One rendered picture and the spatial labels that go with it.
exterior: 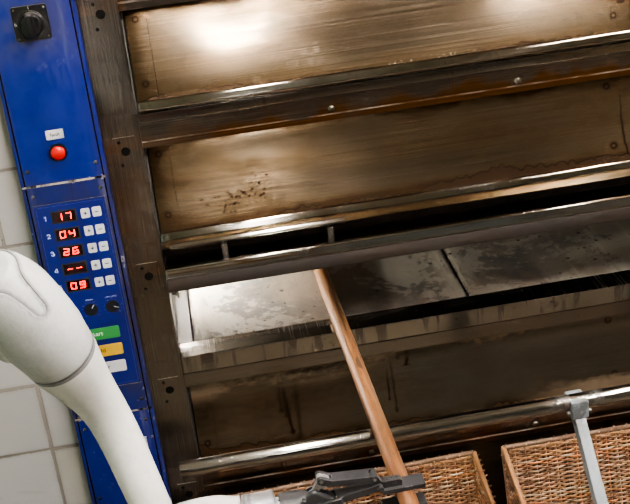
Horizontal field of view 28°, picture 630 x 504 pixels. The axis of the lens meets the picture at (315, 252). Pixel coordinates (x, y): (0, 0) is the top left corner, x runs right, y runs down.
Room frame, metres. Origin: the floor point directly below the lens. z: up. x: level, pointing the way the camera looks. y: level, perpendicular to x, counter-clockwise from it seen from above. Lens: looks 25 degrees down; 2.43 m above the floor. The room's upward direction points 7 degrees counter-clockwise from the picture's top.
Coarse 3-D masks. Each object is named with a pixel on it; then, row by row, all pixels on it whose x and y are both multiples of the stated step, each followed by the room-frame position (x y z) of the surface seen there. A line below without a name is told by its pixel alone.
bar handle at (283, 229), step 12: (264, 228) 2.13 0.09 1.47; (276, 228) 2.12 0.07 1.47; (288, 228) 2.12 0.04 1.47; (300, 228) 2.13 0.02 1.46; (312, 228) 2.13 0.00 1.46; (192, 240) 2.11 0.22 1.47; (204, 240) 2.11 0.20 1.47; (216, 240) 2.11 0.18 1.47; (228, 240) 2.11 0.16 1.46; (240, 240) 2.12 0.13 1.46; (228, 252) 2.11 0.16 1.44
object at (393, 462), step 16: (320, 272) 2.44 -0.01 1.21; (320, 288) 2.39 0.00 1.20; (336, 304) 2.29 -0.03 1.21; (336, 320) 2.22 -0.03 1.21; (352, 336) 2.16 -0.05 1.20; (352, 352) 2.09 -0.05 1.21; (352, 368) 2.04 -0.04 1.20; (368, 384) 1.97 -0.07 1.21; (368, 400) 1.91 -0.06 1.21; (368, 416) 1.88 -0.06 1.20; (384, 416) 1.87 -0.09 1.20; (384, 432) 1.81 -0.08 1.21; (384, 448) 1.76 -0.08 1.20; (400, 464) 1.71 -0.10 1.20; (400, 496) 1.63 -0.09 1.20; (416, 496) 1.63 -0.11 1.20
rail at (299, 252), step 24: (504, 216) 2.12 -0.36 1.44; (528, 216) 2.12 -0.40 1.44; (552, 216) 2.12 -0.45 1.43; (336, 240) 2.10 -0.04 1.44; (360, 240) 2.09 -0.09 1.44; (384, 240) 2.09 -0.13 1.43; (408, 240) 2.10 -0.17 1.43; (192, 264) 2.07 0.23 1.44; (216, 264) 2.07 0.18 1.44; (240, 264) 2.07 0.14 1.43
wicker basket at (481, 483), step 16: (416, 464) 2.20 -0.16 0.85; (432, 464) 2.21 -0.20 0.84; (448, 464) 2.21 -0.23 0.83; (464, 464) 2.21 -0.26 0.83; (480, 464) 2.19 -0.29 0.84; (432, 480) 2.20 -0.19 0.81; (464, 480) 2.21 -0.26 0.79; (480, 480) 2.16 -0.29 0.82; (368, 496) 2.18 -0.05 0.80; (384, 496) 2.19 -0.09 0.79; (432, 496) 2.19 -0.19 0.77; (448, 496) 2.19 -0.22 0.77; (464, 496) 2.20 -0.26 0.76; (480, 496) 2.17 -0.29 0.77
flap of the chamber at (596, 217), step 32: (576, 192) 2.32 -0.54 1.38; (608, 192) 2.28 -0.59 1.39; (384, 224) 2.27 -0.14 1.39; (416, 224) 2.23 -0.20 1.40; (512, 224) 2.12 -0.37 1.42; (544, 224) 2.12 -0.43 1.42; (576, 224) 2.12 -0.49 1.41; (192, 256) 2.22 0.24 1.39; (320, 256) 2.08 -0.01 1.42; (352, 256) 2.08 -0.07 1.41; (384, 256) 2.09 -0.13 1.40; (192, 288) 2.05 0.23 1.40
